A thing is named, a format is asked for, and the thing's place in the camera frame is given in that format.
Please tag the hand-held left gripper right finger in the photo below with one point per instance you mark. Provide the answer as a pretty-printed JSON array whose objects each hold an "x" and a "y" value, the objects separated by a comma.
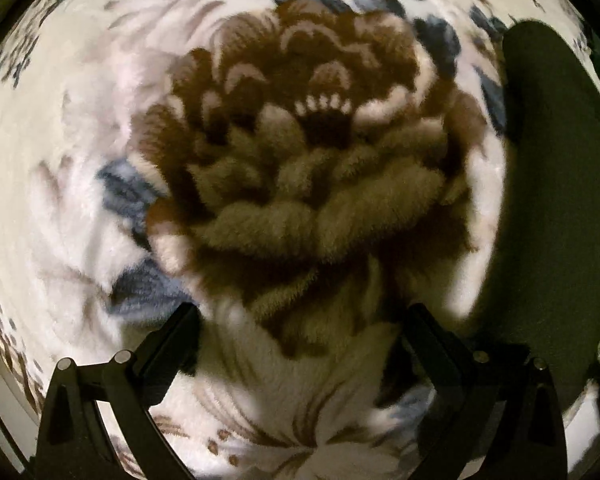
[{"x": 432, "y": 350}]

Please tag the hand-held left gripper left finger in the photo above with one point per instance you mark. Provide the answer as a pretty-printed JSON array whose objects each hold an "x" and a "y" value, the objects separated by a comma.
[{"x": 172, "y": 355}]

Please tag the dark green striped sweater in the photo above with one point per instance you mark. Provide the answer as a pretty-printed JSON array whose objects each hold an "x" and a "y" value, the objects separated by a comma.
[{"x": 555, "y": 185}]

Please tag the floral plush blanket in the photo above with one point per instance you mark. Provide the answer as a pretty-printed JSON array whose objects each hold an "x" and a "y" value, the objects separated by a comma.
[{"x": 130, "y": 85}]

